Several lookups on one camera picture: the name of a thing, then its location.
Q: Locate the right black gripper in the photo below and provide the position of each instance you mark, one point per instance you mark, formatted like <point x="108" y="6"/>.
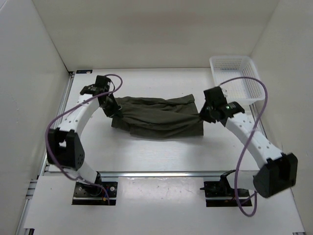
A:
<point x="203" y="115"/>

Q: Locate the white plastic mesh basket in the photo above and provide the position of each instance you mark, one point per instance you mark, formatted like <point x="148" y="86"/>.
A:
<point x="239" y="74"/>

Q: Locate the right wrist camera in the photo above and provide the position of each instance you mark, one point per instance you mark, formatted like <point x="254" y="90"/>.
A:
<point x="225" y="93"/>

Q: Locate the small blue label sticker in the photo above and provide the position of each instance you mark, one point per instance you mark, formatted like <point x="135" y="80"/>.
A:
<point x="84" y="71"/>

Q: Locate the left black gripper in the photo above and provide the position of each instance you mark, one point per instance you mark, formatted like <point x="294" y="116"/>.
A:
<point x="116" y="108"/>

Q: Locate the front aluminium rail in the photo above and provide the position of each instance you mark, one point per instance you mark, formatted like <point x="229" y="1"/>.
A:
<point x="136" y="174"/>

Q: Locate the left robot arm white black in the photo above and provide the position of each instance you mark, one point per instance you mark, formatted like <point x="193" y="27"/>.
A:
<point x="62" y="136"/>

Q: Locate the olive green shorts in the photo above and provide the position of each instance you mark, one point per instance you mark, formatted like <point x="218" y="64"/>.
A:
<point x="157" y="118"/>

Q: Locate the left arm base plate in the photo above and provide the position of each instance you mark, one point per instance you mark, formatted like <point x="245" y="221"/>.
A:
<point x="86" y="195"/>

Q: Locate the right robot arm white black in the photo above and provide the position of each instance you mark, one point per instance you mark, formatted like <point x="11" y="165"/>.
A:
<point x="277" y="170"/>

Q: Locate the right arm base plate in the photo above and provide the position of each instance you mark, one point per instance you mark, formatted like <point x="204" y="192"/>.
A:
<point x="218" y="196"/>

